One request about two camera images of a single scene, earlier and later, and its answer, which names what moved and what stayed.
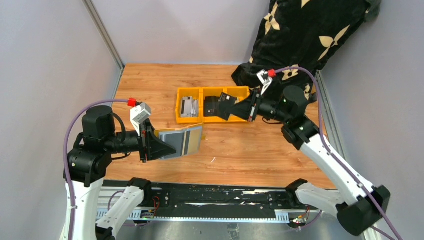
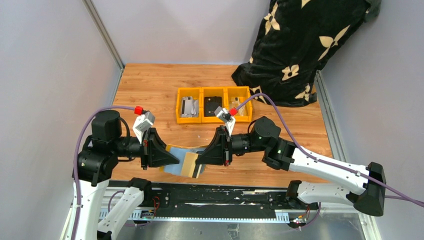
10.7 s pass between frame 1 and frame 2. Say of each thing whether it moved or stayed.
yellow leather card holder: moved
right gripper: moved
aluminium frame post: stayed
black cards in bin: stayed
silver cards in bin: stayed
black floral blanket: stayed
